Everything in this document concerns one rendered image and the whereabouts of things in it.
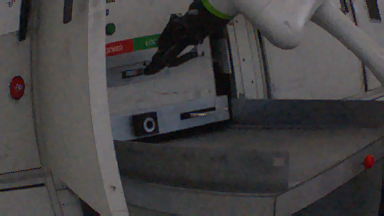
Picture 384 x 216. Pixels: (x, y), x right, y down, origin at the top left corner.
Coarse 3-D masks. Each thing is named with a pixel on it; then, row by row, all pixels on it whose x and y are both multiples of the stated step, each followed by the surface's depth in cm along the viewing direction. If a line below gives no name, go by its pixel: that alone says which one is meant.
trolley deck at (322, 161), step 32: (320, 128) 166; (352, 128) 155; (320, 160) 125; (352, 160) 122; (128, 192) 134; (160, 192) 126; (192, 192) 119; (224, 192) 113; (256, 192) 110; (288, 192) 107; (320, 192) 114
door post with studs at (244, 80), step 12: (228, 24) 192; (240, 24) 194; (228, 36) 194; (240, 36) 194; (240, 48) 194; (240, 60) 194; (240, 72) 194; (252, 72) 197; (240, 84) 194; (252, 84) 197; (240, 96) 193; (252, 96) 197
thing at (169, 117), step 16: (224, 96) 194; (144, 112) 178; (160, 112) 181; (176, 112) 184; (192, 112) 188; (224, 112) 194; (112, 128) 172; (128, 128) 175; (160, 128) 181; (176, 128) 184
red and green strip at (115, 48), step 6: (144, 36) 179; (150, 36) 180; (156, 36) 181; (114, 42) 173; (120, 42) 174; (126, 42) 175; (132, 42) 177; (138, 42) 178; (144, 42) 179; (150, 42) 180; (108, 48) 172; (114, 48) 173; (120, 48) 174; (126, 48) 175; (132, 48) 177; (138, 48) 178; (144, 48) 179; (150, 48) 180; (108, 54) 172; (114, 54) 173
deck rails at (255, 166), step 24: (264, 120) 187; (288, 120) 180; (312, 120) 172; (336, 120) 164; (360, 120) 156; (120, 144) 138; (144, 144) 132; (120, 168) 140; (144, 168) 133; (168, 168) 128; (192, 168) 123; (216, 168) 119; (240, 168) 115; (264, 168) 110; (288, 168) 106
